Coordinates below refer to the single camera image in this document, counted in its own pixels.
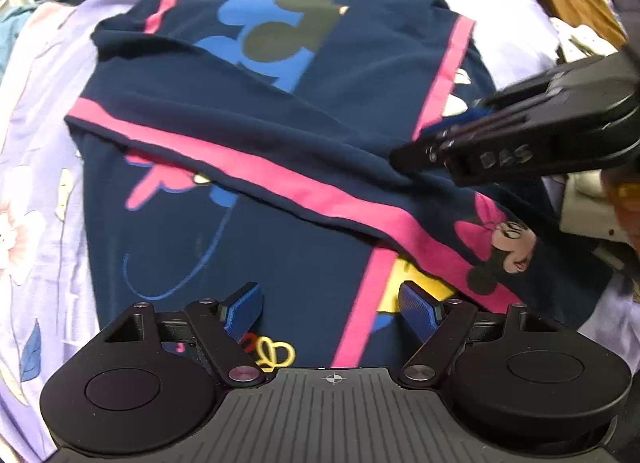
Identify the lavender floral bedsheet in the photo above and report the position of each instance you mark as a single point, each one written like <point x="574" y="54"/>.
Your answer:
<point x="40" y="203"/>

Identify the navy cartoon-print shirt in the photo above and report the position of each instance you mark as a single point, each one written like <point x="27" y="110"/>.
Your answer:
<point x="280" y="143"/>

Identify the teal blanket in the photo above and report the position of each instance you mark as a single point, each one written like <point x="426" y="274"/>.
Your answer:
<point x="12" y="40"/>

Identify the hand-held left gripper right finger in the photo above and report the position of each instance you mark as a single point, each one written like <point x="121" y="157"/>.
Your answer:
<point x="419" y="310"/>

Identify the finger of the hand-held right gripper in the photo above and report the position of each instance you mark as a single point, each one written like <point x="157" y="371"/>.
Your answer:
<point x="420" y="158"/>
<point x="462" y="120"/>

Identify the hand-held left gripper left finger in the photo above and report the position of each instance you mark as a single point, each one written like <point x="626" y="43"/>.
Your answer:
<point x="243" y="310"/>

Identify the beige cloth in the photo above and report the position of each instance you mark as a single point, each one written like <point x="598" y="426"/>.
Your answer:
<point x="590" y="208"/>

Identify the white garment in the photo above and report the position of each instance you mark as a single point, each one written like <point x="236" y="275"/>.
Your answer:
<point x="585" y="45"/>

